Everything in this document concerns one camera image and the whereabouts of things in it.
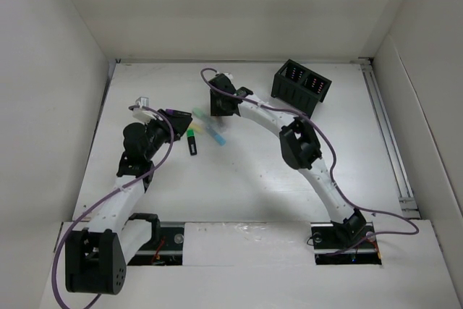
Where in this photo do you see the yellow pastel highlighter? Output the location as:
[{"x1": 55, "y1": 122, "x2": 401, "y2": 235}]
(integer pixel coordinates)
[{"x1": 190, "y1": 122, "x2": 205, "y2": 134}]

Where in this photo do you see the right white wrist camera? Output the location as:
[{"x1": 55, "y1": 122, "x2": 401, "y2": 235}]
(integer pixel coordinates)
[{"x1": 221, "y1": 72, "x2": 234, "y2": 80}]

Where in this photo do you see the black green-capped highlighter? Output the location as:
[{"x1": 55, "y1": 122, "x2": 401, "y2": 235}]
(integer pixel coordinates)
[{"x1": 187, "y1": 129, "x2": 197, "y2": 156}]

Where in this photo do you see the black purple-capped marker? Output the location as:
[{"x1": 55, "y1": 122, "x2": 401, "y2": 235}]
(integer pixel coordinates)
[{"x1": 166, "y1": 109, "x2": 192, "y2": 117}]

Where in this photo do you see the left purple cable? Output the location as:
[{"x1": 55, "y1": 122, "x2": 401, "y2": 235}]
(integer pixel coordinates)
[{"x1": 52, "y1": 104, "x2": 175, "y2": 309}]

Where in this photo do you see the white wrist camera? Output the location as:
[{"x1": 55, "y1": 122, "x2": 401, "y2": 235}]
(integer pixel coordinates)
[
  {"x1": 132, "y1": 96, "x2": 161, "y2": 124},
  {"x1": 221, "y1": 72, "x2": 234, "y2": 80}
]

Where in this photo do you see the black two-compartment organizer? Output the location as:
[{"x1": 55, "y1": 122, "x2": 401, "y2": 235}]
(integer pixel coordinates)
[{"x1": 271, "y1": 59, "x2": 332, "y2": 117}]

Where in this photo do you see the blue pastel highlighter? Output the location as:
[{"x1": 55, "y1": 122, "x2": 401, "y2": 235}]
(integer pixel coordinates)
[{"x1": 205, "y1": 125, "x2": 226, "y2": 146}]

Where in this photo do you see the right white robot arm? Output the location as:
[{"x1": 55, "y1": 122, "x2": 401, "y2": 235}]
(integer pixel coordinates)
[{"x1": 206, "y1": 74, "x2": 366, "y2": 248}]

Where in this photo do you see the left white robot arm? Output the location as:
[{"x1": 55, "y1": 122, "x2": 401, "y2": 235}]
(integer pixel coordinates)
[{"x1": 64, "y1": 107, "x2": 192, "y2": 295}]

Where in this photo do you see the purple cable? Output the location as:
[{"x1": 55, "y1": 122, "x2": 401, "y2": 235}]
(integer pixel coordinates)
[
  {"x1": 52, "y1": 104, "x2": 175, "y2": 309},
  {"x1": 200, "y1": 67, "x2": 420, "y2": 256}
]

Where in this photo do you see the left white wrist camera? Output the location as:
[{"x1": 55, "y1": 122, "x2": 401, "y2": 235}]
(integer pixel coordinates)
[{"x1": 132, "y1": 96, "x2": 161, "y2": 124}]

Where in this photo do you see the green pastel highlighter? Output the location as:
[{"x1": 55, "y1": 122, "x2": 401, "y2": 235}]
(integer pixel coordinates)
[{"x1": 192, "y1": 107, "x2": 213, "y2": 124}]

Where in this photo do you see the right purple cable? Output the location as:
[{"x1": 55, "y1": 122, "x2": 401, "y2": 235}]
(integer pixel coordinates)
[{"x1": 200, "y1": 67, "x2": 420, "y2": 256}]

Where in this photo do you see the aluminium side rail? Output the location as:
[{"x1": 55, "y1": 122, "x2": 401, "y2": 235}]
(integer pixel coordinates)
[{"x1": 360, "y1": 60, "x2": 421, "y2": 220}]

